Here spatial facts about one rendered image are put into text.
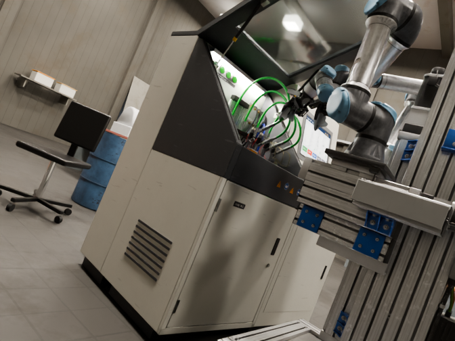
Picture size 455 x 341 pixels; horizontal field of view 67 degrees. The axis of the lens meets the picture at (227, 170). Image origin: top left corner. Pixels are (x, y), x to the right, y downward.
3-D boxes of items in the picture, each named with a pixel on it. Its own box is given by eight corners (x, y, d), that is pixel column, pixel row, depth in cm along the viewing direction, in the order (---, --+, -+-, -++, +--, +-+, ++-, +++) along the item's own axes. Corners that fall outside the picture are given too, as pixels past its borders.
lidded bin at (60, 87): (67, 97, 974) (70, 88, 975) (74, 99, 951) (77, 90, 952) (52, 89, 938) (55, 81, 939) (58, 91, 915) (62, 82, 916)
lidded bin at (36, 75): (45, 86, 923) (49, 77, 924) (51, 88, 899) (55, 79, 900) (27, 78, 885) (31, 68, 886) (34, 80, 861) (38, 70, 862)
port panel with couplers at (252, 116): (237, 141, 221) (255, 96, 222) (233, 139, 224) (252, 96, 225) (249, 147, 231) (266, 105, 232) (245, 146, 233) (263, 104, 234)
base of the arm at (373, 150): (385, 174, 133) (394, 150, 133) (377, 163, 121) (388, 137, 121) (347, 163, 142) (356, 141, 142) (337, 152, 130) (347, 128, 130)
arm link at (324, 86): (345, 97, 150) (342, 83, 158) (324, 85, 148) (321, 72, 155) (334, 109, 156) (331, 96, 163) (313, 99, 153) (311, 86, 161)
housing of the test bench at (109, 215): (94, 284, 184) (201, 30, 190) (74, 261, 204) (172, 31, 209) (246, 291, 286) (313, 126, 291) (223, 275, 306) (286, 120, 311)
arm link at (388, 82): (457, 101, 170) (365, 86, 163) (440, 105, 181) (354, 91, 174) (460, 78, 170) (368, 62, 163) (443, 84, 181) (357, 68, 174)
